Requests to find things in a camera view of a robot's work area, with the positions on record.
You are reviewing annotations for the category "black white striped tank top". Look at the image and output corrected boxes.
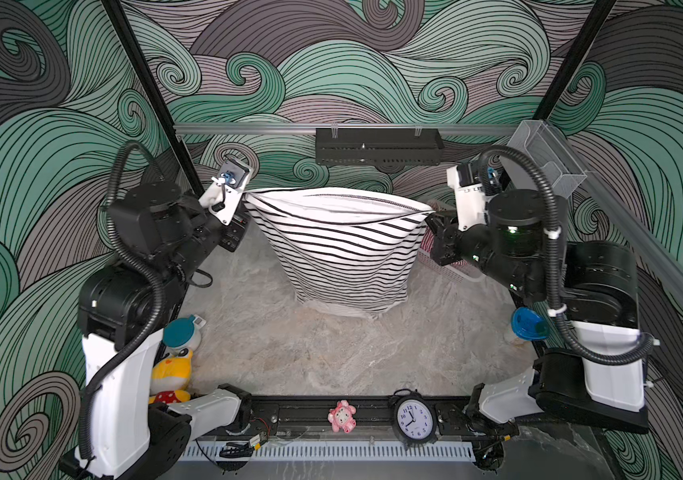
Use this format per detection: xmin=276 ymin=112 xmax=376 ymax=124
xmin=244 ymin=187 xmax=433 ymax=319

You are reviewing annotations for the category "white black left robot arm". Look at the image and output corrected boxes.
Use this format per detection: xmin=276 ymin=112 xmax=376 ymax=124
xmin=59 ymin=141 xmax=251 ymax=479

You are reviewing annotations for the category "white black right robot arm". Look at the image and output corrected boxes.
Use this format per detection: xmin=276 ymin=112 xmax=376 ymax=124
xmin=427 ymin=145 xmax=657 ymax=434

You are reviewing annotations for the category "white plastic laundry basket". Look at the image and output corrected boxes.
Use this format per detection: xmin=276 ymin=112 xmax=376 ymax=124
xmin=417 ymin=228 xmax=485 ymax=283

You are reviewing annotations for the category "blue round lid object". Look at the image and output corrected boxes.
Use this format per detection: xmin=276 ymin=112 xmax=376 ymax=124
xmin=511 ymin=307 xmax=549 ymax=341

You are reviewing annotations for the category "teal round lid object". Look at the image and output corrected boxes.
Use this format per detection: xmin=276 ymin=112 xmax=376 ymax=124
xmin=162 ymin=315 xmax=206 ymax=354

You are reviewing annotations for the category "yellow red plush doll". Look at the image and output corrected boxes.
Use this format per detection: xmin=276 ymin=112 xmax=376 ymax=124
xmin=148 ymin=349 xmax=193 ymax=404

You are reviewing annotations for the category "black analog alarm clock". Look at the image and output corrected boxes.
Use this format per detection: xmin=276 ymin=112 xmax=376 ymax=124
xmin=389 ymin=389 xmax=437 ymax=448

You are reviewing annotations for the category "pink plush toy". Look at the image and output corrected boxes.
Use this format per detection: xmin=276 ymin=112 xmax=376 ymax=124
xmin=327 ymin=400 xmax=357 ymax=433

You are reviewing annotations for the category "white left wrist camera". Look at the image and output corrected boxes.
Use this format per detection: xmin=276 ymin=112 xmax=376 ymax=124
xmin=198 ymin=158 xmax=252 ymax=225

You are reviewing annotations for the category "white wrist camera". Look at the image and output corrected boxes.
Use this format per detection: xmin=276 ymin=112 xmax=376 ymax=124
xmin=198 ymin=158 xmax=252 ymax=225
xmin=447 ymin=164 xmax=501 ymax=232

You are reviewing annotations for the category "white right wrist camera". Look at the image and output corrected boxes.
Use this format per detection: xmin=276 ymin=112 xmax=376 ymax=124
xmin=447 ymin=164 xmax=501 ymax=232

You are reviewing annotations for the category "black wall shelf tray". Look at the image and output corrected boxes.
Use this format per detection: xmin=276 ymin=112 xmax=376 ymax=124
xmin=314 ymin=127 xmax=445 ymax=172

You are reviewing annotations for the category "clear plastic wall bin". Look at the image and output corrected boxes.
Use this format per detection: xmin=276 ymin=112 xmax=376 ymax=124
xmin=507 ymin=120 xmax=587 ymax=199

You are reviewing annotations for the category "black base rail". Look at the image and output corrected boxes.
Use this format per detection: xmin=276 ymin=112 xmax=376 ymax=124
xmin=214 ymin=394 xmax=595 ymax=442

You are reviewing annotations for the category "black vertical frame post right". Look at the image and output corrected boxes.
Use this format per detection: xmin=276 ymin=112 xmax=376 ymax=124
xmin=533 ymin=0 xmax=617 ymax=120

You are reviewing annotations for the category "black vertical frame post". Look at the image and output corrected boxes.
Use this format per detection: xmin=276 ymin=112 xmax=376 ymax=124
xmin=100 ymin=0 xmax=204 ymax=197
xmin=533 ymin=0 xmax=617 ymax=120

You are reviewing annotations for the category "white slotted cable duct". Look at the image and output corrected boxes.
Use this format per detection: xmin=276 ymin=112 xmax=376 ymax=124
xmin=178 ymin=440 xmax=477 ymax=464

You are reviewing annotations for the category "black vertical frame post left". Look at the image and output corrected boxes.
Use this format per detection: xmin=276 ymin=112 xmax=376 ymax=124
xmin=100 ymin=0 xmax=204 ymax=197

